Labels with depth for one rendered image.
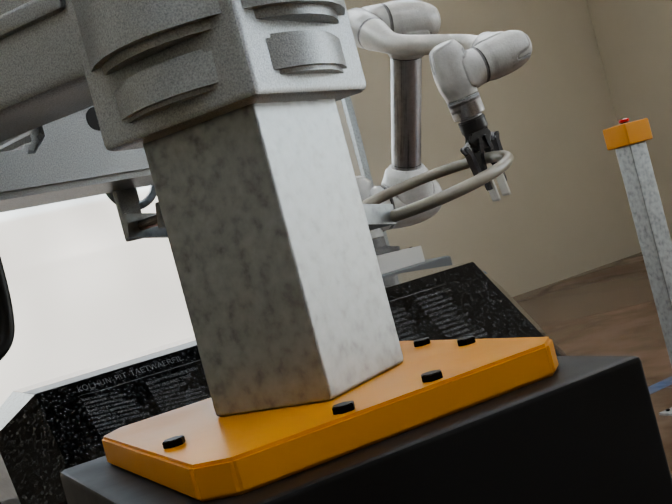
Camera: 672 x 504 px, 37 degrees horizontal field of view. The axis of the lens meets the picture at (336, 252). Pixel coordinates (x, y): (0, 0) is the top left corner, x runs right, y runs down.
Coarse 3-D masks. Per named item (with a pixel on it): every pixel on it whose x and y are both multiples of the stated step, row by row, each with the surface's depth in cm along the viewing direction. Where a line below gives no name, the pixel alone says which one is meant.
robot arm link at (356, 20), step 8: (352, 8) 314; (360, 8) 314; (368, 8) 310; (376, 8) 310; (384, 8) 310; (352, 16) 308; (360, 16) 306; (368, 16) 305; (376, 16) 307; (384, 16) 309; (352, 24) 306; (360, 24) 304; (392, 24) 310
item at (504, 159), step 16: (464, 160) 276; (496, 160) 265; (512, 160) 251; (416, 176) 283; (432, 176) 281; (480, 176) 240; (496, 176) 243; (384, 192) 281; (400, 192) 282; (448, 192) 237; (464, 192) 238; (400, 208) 239; (416, 208) 237; (432, 208) 238
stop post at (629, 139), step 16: (608, 128) 365; (624, 128) 358; (640, 128) 361; (608, 144) 367; (624, 144) 360; (640, 144) 363; (624, 160) 365; (640, 160) 362; (624, 176) 367; (640, 176) 361; (640, 192) 362; (656, 192) 364; (640, 208) 364; (656, 208) 363; (640, 224) 365; (656, 224) 362; (640, 240) 367; (656, 240) 362; (656, 256) 362; (656, 272) 364; (656, 288) 366; (656, 304) 368
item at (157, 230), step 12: (156, 204) 192; (372, 204) 236; (384, 204) 239; (132, 216) 200; (144, 216) 202; (156, 216) 197; (372, 216) 235; (384, 216) 238; (132, 228) 200; (144, 228) 200; (156, 228) 204; (372, 228) 244
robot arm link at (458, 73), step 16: (448, 48) 263; (432, 64) 266; (448, 64) 262; (464, 64) 263; (480, 64) 265; (448, 80) 264; (464, 80) 263; (480, 80) 266; (448, 96) 266; (464, 96) 265
